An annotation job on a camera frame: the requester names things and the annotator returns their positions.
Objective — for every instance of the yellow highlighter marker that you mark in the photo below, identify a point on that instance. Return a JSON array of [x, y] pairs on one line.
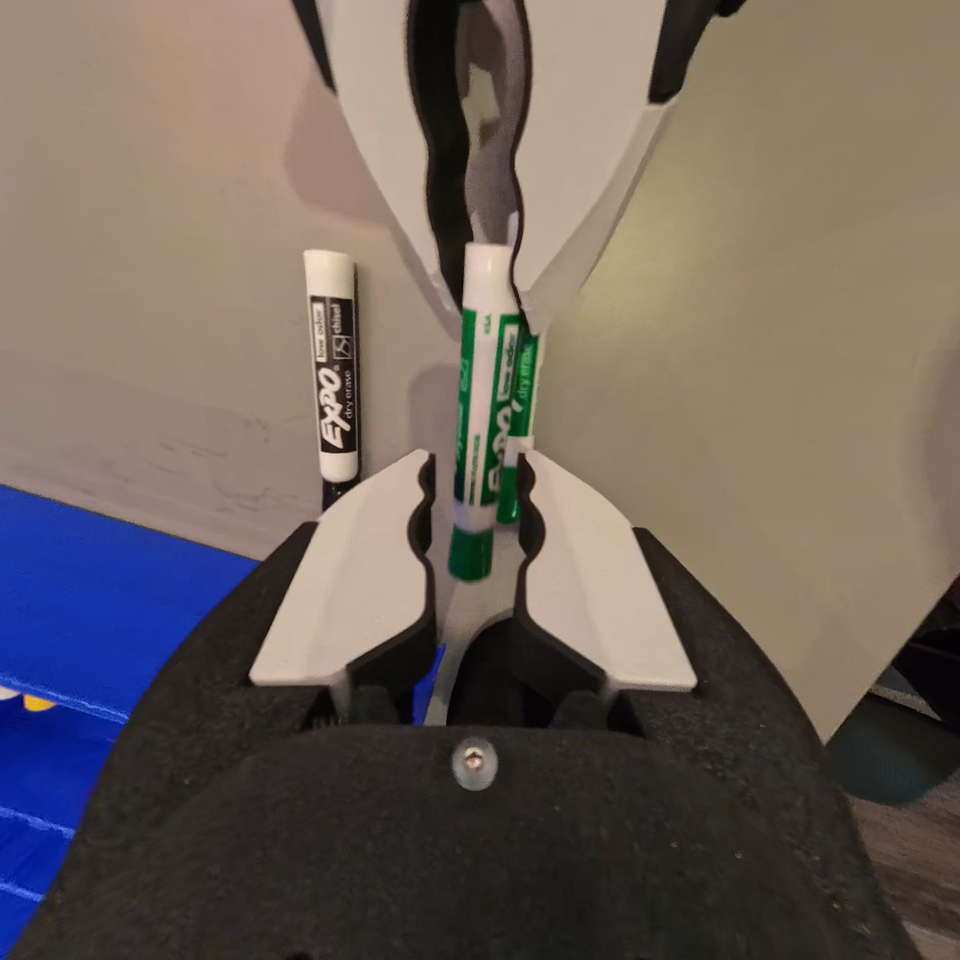
[[37, 703]]

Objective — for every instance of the black dry-erase marker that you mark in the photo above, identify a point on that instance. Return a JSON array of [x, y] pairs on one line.
[[334, 360]]

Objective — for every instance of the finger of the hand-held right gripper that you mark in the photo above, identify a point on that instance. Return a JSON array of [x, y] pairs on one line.
[[375, 97], [585, 112]]

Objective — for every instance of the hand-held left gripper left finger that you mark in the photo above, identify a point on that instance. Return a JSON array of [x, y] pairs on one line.
[[345, 592]]

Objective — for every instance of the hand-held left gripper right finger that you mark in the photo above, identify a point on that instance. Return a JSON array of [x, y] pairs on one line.
[[600, 592]]

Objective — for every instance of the green dry-erase marker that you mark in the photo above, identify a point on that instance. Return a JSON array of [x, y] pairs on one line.
[[480, 360], [525, 390]]

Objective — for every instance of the blue plastic bin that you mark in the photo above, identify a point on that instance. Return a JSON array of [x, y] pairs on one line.
[[97, 615]]

